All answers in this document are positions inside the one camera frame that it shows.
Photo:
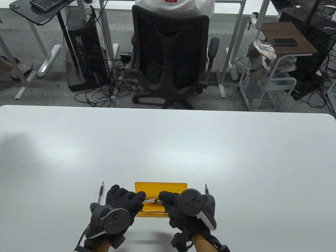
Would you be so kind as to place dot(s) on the black equipment case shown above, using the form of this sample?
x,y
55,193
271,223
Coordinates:
x,y
309,52

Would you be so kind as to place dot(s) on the crumpled grey white bag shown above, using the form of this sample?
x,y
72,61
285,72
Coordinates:
x,y
262,50

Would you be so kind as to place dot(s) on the black curved standing desk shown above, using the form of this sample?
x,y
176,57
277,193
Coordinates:
x,y
39,18

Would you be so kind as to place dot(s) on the grey metal desk leg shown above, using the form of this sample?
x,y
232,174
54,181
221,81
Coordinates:
x,y
25,88

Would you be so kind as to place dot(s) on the black gel pen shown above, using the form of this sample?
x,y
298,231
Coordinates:
x,y
206,189
151,201
101,191
152,210

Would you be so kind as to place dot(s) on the person's left hand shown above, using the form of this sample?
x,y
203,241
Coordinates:
x,y
120,198

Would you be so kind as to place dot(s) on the black computer tower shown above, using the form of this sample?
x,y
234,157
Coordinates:
x,y
86,44

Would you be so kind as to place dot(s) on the person's left forearm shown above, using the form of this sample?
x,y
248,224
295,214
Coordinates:
x,y
101,245

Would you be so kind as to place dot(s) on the black keyboard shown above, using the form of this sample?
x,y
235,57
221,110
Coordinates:
x,y
44,4

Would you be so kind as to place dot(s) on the wooden side table white frame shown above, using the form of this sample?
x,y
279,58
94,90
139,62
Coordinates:
x,y
283,32

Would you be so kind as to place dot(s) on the black mesh office chair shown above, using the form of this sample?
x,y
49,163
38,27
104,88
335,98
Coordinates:
x,y
170,39

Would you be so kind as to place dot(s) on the person's right hand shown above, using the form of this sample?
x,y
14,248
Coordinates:
x,y
170,204

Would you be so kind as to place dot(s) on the translucent orange pen case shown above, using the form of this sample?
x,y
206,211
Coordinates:
x,y
157,187

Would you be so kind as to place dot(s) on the person's right forearm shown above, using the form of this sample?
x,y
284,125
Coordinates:
x,y
203,244

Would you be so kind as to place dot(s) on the black smartphone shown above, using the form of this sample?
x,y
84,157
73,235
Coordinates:
x,y
284,42

